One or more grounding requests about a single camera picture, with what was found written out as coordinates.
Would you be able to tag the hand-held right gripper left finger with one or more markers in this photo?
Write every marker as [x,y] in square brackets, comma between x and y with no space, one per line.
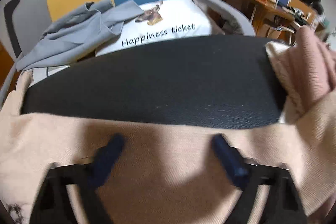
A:
[110,150]

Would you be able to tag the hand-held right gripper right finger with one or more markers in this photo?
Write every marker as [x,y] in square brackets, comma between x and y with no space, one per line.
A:
[225,153]

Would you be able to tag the beige knit sweater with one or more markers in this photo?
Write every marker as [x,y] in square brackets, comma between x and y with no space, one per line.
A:
[168,187]

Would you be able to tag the pink knit sweater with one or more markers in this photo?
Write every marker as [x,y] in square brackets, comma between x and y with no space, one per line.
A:
[309,64]

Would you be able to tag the grey garment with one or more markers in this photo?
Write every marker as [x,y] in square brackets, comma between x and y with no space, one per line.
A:
[73,32]

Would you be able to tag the white printed cushion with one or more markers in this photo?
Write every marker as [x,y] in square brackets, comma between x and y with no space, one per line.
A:
[173,29]

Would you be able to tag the wooden desk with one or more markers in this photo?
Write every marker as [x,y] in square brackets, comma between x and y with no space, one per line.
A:
[260,8]

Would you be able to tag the black rolled mat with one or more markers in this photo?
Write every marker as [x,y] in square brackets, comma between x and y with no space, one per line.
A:
[13,24]

